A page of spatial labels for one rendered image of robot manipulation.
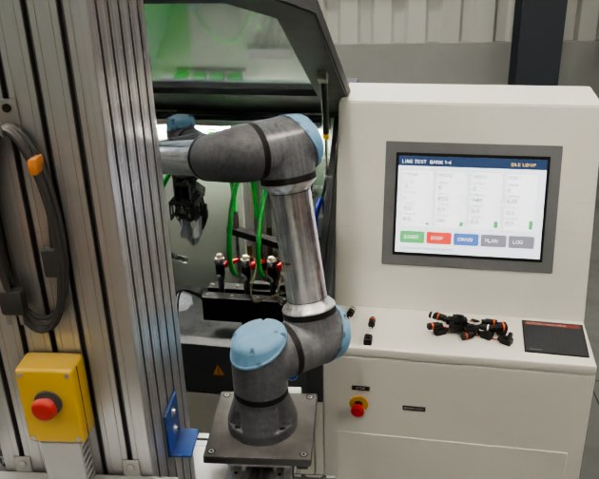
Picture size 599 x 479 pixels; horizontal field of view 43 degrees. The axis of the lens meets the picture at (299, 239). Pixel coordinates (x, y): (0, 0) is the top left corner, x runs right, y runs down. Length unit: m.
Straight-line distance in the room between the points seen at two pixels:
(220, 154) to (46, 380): 0.55
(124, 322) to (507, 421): 1.27
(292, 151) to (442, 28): 4.60
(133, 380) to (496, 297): 1.26
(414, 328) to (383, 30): 4.12
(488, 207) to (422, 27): 3.97
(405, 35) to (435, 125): 3.95
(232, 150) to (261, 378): 0.46
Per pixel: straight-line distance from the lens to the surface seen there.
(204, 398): 2.22
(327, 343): 1.60
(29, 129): 1.06
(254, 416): 1.59
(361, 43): 6.03
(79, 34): 1.00
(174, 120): 1.94
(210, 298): 2.29
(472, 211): 2.13
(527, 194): 2.14
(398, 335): 2.08
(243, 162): 1.44
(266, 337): 1.53
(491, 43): 6.08
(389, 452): 2.22
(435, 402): 2.10
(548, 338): 2.12
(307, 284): 1.56
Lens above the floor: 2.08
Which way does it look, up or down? 25 degrees down
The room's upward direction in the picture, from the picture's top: 2 degrees counter-clockwise
